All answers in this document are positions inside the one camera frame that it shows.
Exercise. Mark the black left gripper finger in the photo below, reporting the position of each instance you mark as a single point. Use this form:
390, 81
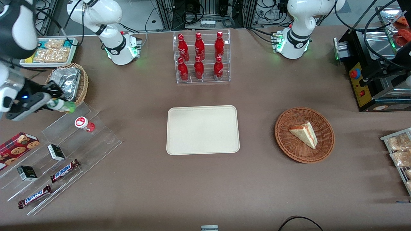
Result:
375, 76

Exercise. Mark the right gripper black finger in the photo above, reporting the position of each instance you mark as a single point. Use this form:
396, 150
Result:
53, 109
55, 91

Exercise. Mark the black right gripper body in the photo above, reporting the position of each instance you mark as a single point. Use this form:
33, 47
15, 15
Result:
34, 87

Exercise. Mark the green gum bottle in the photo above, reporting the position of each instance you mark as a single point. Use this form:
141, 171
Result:
65, 106

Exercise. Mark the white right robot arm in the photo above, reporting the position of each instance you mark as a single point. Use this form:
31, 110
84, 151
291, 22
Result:
119, 48

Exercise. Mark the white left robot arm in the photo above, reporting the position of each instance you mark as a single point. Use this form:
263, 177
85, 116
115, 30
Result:
296, 43

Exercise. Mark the beige plastic tray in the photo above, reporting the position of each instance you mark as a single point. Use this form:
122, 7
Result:
203, 130

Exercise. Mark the red food pack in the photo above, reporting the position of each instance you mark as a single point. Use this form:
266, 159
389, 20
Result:
403, 37

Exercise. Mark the foil wrapped packs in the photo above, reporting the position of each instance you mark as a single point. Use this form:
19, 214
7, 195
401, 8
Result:
69, 80

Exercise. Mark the black sealing machine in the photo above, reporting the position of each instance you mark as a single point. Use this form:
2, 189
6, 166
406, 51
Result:
362, 93

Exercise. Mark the light wicker basket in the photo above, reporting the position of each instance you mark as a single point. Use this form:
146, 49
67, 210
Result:
84, 83

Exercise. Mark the yellow snack pack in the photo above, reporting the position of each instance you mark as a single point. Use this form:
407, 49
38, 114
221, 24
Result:
30, 59

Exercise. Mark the red yogurt cup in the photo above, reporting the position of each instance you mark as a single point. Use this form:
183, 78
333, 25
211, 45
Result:
84, 123

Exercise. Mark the large rice cracker bag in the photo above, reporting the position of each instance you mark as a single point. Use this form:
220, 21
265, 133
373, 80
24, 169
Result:
53, 55

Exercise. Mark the white plastic snack bin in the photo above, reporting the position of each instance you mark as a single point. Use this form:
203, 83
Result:
74, 54

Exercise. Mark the small black box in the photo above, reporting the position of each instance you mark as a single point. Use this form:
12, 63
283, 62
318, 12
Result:
27, 173
56, 152

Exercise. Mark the small rice cracker bag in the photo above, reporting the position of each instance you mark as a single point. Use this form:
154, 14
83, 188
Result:
54, 44

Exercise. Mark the small teal snack pack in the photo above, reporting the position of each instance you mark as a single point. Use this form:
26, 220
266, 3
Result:
68, 44

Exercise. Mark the red plaid cookie box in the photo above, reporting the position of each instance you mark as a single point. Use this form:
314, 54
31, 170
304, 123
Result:
16, 149

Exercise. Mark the clear acrylic stepped shelf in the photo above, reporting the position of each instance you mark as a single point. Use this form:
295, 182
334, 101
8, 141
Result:
96, 144

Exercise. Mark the Snickers chocolate bar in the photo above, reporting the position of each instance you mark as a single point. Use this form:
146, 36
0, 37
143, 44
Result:
34, 196
64, 170

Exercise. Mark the clear bag of crackers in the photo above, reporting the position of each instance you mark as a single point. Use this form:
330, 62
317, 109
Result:
401, 158
399, 142

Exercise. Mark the wrapped triangle sandwich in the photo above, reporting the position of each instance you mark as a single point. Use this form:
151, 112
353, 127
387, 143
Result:
305, 134

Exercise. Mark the brown wicker basket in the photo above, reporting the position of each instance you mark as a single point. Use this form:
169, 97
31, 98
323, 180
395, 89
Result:
289, 147

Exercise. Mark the red cola bottle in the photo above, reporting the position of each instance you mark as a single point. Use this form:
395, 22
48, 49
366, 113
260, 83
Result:
219, 45
199, 69
218, 68
183, 70
182, 47
199, 46

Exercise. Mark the clear acrylic bottle rack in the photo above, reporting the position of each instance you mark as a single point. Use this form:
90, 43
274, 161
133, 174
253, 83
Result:
208, 80

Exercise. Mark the white power strip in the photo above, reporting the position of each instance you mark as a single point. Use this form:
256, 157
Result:
208, 23

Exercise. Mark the grey device at table edge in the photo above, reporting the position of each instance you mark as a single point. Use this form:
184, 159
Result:
209, 228

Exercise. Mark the aluminium frame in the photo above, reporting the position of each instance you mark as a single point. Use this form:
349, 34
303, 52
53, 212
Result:
167, 16

